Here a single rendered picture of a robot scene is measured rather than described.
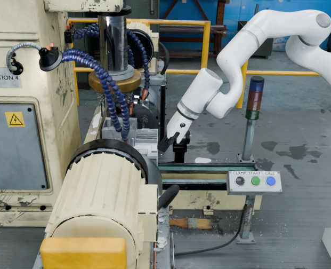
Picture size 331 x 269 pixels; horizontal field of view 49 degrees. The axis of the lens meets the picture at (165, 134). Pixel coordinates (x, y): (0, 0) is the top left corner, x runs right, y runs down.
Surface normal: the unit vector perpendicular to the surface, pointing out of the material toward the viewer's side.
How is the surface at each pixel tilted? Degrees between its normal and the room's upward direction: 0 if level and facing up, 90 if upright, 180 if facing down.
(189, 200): 90
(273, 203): 0
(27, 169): 90
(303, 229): 0
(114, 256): 90
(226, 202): 90
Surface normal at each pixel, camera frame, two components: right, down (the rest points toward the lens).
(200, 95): -0.28, 0.29
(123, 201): 0.66, -0.66
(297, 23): -0.59, -0.22
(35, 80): 0.01, 0.49
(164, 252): 0.02, -0.87
